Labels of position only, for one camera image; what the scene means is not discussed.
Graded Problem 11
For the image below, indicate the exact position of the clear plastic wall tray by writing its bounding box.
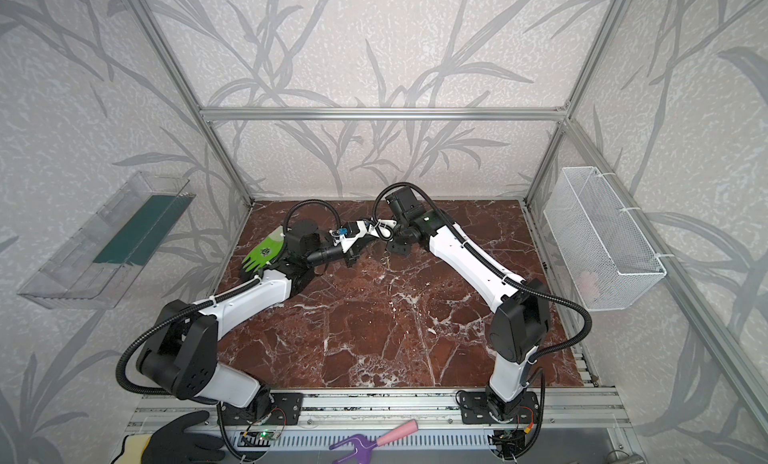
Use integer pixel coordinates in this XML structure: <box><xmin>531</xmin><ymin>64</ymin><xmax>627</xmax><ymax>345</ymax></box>
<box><xmin>18</xmin><ymin>171</ymin><xmax>196</xmax><ymax>310</ymax></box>

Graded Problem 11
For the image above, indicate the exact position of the aluminium cage frame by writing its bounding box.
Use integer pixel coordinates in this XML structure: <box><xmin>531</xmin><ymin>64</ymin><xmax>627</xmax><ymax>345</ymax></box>
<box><xmin>122</xmin><ymin>0</ymin><xmax>767</xmax><ymax>433</ymax></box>

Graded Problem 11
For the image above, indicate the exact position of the aluminium front rail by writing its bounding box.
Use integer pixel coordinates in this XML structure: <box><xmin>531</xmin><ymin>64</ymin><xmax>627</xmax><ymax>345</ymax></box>
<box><xmin>125</xmin><ymin>387</ymin><xmax>631</xmax><ymax>434</ymax></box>

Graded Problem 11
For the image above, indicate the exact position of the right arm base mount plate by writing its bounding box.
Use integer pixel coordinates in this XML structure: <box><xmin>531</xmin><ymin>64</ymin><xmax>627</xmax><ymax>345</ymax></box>
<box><xmin>454</xmin><ymin>390</ymin><xmax>540</xmax><ymax>427</ymax></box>

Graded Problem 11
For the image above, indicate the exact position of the green circuit board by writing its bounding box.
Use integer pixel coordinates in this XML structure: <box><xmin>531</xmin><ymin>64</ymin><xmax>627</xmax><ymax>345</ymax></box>
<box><xmin>237</xmin><ymin>429</ymin><xmax>282</xmax><ymax>448</ymax></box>

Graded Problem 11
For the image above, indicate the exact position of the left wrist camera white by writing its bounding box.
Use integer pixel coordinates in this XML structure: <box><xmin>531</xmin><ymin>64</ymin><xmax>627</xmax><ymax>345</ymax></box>
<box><xmin>330</xmin><ymin>220</ymin><xmax>374</xmax><ymax>253</ymax></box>

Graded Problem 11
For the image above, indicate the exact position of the purple rake pink handle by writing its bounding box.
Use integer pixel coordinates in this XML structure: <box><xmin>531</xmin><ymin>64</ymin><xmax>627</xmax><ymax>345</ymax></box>
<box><xmin>329</xmin><ymin>420</ymin><xmax>419</xmax><ymax>464</ymax></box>

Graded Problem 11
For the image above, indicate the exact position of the white wire mesh basket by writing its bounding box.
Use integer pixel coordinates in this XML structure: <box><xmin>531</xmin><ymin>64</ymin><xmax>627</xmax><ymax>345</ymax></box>
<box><xmin>544</xmin><ymin>166</ymin><xmax>667</xmax><ymax>311</ymax></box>

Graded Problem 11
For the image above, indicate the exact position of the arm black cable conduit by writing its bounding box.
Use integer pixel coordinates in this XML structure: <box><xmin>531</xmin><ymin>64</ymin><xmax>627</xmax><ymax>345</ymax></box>
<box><xmin>115</xmin><ymin>198</ymin><xmax>343</xmax><ymax>397</ymax></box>
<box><xmin>371</xmin><ymin>181</ymin><xmax>593</xmax><ymax>369</ymax></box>

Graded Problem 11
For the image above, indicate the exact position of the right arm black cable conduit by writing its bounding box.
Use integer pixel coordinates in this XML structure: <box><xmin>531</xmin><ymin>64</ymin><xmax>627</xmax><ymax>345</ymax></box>
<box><xmin>371</xmin><ymin>181</ymin><xmax>593</xmax><ymax>369</ymax></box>

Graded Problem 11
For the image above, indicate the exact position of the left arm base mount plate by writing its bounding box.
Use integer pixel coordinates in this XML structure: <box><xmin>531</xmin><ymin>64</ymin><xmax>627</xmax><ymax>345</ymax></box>
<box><xmin>222</xmin><ymin>392</ymin><xmax>304</xmax><ymax>426</ymax></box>

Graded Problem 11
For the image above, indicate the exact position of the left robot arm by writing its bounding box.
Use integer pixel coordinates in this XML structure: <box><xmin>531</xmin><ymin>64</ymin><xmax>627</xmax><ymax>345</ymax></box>
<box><xmin>133</xmin><ymin>220</ymin><xmax>367</xmax><ymax>411</ymax></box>

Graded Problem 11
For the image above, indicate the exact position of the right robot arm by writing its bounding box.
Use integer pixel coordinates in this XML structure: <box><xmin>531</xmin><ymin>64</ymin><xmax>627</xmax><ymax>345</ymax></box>
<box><xmin>385</xmin><ymin>185</ymin><xmax>551</xmax><ymax>422</ymax></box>

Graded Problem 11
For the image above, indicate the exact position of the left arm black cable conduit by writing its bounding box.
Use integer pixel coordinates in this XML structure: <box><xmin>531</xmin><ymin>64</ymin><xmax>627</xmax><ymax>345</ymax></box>
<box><xmin>115</xmin><ymin>198</ymin><xmax>343</xmax><ymax>397</ymax></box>

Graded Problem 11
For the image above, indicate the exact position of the green gardening glove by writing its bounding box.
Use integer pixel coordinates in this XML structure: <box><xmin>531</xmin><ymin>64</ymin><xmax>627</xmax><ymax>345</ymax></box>
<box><xmin>239</xmin><ymin>226</ymin><xmax>284</xmax><ymax>281</ymax></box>

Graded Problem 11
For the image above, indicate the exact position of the black rubber glove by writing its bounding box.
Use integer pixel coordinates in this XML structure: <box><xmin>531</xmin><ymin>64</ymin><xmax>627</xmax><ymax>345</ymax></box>
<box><xmin>140</xmin><ymin>410</ymin><xmax>225</xmax><ymax>464</ymax></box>

